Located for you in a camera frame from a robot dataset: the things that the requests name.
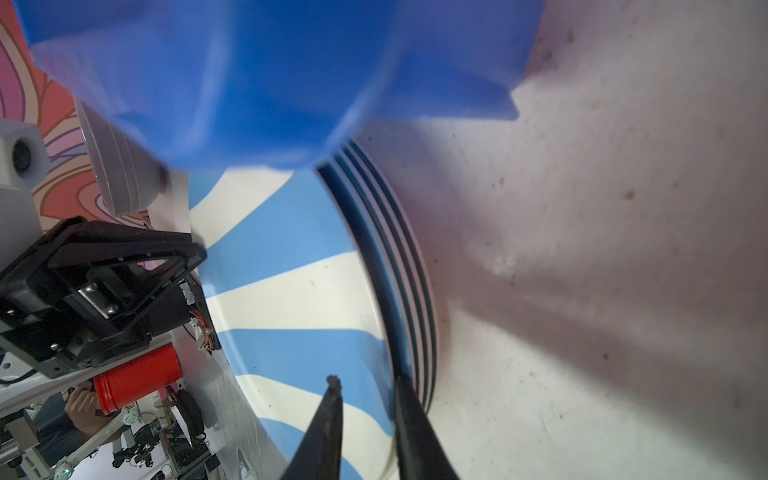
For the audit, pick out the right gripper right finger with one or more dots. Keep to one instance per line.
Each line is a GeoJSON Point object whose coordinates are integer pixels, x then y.
{"type": "Point", "coordinates": [419, 452]}

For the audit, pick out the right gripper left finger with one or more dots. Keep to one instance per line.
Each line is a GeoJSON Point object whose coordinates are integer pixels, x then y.
{"type": "Point", "coordinates": [319, 455]}

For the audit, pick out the small blue striped plate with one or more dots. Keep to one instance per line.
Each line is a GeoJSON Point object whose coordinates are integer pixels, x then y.
{"type": "Point", "coordinates": [315, 273]}

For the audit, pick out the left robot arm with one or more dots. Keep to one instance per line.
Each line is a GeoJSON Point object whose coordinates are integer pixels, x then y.
{"type": "Point", "coordinates": [87, 168]}

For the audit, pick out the blue plastic bin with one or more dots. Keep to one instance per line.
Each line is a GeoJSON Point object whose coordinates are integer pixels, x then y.
{"type": "Point", "coordinates": [203, 84]}

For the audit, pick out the red cylinder can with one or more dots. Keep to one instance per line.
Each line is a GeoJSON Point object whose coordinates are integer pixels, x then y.
{"type": "Point", "coordinates": [126, 383]}

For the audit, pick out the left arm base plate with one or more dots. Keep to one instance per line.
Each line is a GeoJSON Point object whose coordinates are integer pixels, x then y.
{"type": "Point", "coordinates": [89, 293]}

